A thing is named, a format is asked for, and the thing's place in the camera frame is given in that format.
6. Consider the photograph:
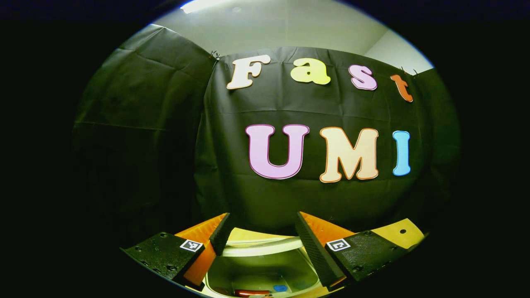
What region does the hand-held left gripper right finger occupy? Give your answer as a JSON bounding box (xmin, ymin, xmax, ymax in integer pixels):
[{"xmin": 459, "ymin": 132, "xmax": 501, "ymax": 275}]
[{"xmin": 295, "ymin": 211, "xmax": 410, "ymax": 292}]

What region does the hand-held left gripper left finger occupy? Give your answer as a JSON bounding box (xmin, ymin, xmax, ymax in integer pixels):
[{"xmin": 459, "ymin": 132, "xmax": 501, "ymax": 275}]
[{"xmin": 120, "ymin": 213, "xmax": 232, "ymax": 290}]

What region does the cream desktop garbage bin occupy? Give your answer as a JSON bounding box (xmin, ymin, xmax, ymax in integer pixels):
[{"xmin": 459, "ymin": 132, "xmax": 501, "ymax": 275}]
[{"xmin": 201, "ymin": 228, "xmax": 332, "ymax": 298}]

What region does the red pop can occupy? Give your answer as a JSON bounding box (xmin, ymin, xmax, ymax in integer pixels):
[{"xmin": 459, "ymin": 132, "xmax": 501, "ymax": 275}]
[{"xmin": 234, "ymin": 289, "xmax": 272, "ymax": 298}]

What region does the black backdrop cloth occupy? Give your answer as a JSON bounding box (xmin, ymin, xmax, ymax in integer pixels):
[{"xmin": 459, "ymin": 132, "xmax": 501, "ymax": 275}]
[{"xmin": 72, "ymin": 24, "xmax": 461, "ymax": 249}]

